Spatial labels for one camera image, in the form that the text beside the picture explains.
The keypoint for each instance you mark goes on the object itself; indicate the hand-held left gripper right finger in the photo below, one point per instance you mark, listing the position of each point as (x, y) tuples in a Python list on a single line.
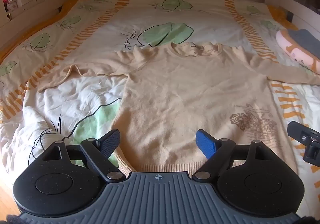
[(205, 144)]

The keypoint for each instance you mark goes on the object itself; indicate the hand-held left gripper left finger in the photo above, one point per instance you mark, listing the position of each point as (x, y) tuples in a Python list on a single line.
[(110, 142)]

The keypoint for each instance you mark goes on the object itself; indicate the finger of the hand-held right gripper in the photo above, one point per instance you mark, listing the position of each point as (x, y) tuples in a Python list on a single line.
[(300, 134)]

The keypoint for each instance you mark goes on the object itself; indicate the beige knit sweater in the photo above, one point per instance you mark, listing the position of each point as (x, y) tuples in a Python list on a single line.
[(187, 94)]

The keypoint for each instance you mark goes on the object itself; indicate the pink plush pillow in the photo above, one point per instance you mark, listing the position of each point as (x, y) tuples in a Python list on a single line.
[(295, 53)]

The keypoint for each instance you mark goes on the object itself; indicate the grey cloth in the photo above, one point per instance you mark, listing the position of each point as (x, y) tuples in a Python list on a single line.
[(307, 41)]

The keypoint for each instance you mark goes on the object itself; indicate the white and blue shelf unit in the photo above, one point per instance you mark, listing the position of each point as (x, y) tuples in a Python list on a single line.
[(307, 20)]

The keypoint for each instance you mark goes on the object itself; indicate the leaf print duvet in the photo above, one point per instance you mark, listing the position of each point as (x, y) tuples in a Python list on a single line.
[(175, 18)]

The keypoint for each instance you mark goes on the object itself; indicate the floral cloth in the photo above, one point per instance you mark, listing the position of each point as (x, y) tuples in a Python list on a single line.
[(12, 5)]

